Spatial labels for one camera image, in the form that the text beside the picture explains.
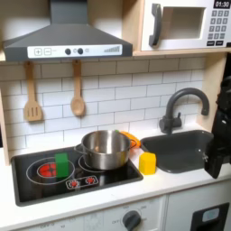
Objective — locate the yellow toy block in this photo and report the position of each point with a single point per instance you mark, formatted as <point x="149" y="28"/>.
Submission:
<point x="147" y="164"/>

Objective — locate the orange toy carrot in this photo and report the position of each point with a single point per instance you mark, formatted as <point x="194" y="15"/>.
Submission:
<point x="133" y="138"/>

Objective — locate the steel pot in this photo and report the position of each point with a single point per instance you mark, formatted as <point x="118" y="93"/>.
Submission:
<point x="105" y="159"/>

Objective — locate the green toy block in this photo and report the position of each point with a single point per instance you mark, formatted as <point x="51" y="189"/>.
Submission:
<point x="62" y="165"/>

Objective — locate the dark grey sink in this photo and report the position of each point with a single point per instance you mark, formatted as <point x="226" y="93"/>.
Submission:
<point x="180" y="150"/>

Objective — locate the dark grey tap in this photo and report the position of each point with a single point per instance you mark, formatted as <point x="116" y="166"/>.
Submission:
<point x="170" y="123"/>

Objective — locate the black oven knob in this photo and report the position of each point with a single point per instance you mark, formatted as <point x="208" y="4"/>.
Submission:
<point x="131" y="220"/>

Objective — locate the black toy stove top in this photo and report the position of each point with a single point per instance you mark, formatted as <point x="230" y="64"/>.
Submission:
<point x="114" y="179"/>

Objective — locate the wooden shelf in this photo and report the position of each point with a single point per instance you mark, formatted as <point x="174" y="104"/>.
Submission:
<point x="180" y="53"/>

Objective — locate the white toy microwave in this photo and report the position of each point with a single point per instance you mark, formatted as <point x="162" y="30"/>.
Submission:
<point x="180" y="44"/>

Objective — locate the wooden spoon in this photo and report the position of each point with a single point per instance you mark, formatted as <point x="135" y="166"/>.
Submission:
<point x="78" y="105"/>

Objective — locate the slotted wooden spatula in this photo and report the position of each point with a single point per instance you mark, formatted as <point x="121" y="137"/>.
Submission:
<point x="33" y="110"/>

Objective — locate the grey range hood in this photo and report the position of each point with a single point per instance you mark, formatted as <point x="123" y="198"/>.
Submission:
<point x="69" y="36"/>

